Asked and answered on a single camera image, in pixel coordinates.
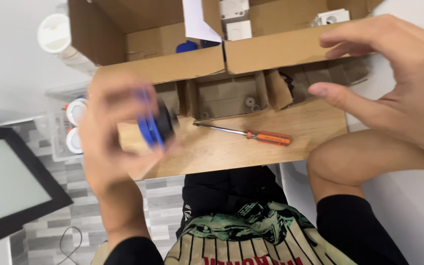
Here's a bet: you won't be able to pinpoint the person's right hand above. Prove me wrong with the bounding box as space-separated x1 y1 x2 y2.
308 14 424 159

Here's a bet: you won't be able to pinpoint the person's left hand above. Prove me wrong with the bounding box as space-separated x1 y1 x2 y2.
79 71 183 196

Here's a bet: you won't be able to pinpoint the blue and black round plug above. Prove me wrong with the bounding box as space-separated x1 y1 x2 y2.
134 88 179 152

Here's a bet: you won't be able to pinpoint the large brown cardboard box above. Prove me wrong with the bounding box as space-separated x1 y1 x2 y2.
68 0 384 120

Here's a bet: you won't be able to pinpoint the clear plastic storage container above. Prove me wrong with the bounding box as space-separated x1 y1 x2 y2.
44 82 92 163

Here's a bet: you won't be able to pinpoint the blue plug part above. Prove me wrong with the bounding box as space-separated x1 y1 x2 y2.
176 40 198 54

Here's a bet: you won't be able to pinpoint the white plastic pipe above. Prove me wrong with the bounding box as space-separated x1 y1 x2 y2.
37 13 98 77

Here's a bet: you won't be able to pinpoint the white paper sheet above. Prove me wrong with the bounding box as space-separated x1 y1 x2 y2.
182 0 223 43

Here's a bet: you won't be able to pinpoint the black shorts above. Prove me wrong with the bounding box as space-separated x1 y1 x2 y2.
176 165 289 239

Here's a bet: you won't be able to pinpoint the black framed monitor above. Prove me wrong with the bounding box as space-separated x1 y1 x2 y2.
0 123 74 252

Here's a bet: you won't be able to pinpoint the black left sleeve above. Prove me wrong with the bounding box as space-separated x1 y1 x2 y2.
103 236 165 265

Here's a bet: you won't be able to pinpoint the black sleeve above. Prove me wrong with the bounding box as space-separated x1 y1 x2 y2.
316 194 410 265
103 236 165 265

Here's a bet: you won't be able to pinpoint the striped printed jersey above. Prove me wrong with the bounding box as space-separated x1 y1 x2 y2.
91 200 358 265

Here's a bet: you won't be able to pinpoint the black right sleeve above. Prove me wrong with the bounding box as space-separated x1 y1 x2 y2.
316 194 410 265

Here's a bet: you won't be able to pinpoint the white square wall socket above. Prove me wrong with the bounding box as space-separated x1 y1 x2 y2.
309 8 351 28
219 0 250 20
225 20 252 41

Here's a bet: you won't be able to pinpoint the orange handled screwdriver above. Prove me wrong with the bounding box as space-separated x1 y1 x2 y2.
193 121 292 147

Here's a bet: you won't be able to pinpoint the thin grey cable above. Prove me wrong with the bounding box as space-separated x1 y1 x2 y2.
55 226 84 265

